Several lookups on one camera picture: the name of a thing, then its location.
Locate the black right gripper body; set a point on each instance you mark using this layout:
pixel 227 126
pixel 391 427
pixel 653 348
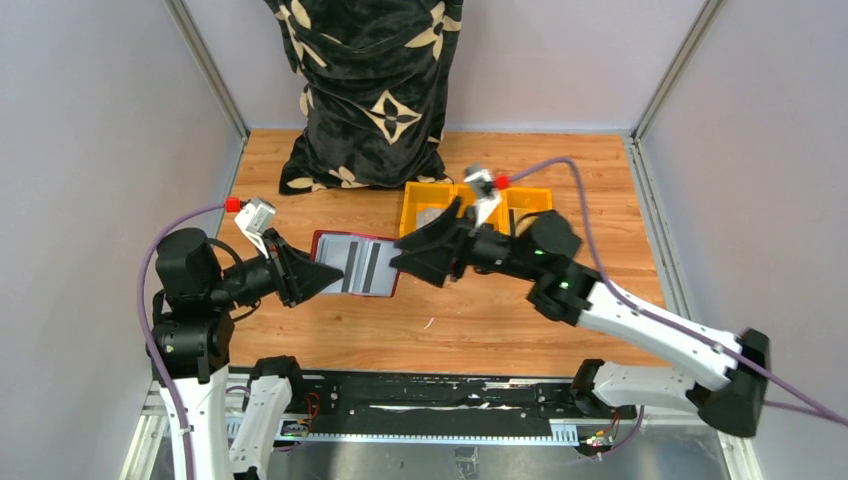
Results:
pixel 486 252

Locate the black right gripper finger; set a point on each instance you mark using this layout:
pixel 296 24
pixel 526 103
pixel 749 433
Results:
pixel 444 231
pixel 433 266

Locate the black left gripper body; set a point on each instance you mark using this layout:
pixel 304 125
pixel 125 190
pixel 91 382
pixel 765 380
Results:
pixel 274 244

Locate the red leather card holder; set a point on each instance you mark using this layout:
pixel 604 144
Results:
pixel 363 259

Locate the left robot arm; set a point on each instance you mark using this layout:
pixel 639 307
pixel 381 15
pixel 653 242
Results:
pixel 192 330

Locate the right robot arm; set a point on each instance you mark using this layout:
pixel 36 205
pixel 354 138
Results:
pixel 718 376

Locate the yellow three-compartment bin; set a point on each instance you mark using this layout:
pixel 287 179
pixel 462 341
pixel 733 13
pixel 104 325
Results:
pixel 516 203

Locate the black floral blanket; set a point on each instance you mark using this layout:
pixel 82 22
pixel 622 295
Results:
pixel 375 93

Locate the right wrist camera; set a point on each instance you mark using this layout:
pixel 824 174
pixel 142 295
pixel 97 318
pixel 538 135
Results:
pixel 487 195

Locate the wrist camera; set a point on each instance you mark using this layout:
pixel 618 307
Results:
pixel 487 195
pixel 254 218

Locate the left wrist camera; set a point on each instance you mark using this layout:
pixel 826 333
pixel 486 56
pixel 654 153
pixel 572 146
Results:
pixel 254 218

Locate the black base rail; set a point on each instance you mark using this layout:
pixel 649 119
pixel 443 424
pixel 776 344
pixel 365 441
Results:
pixel 336 405

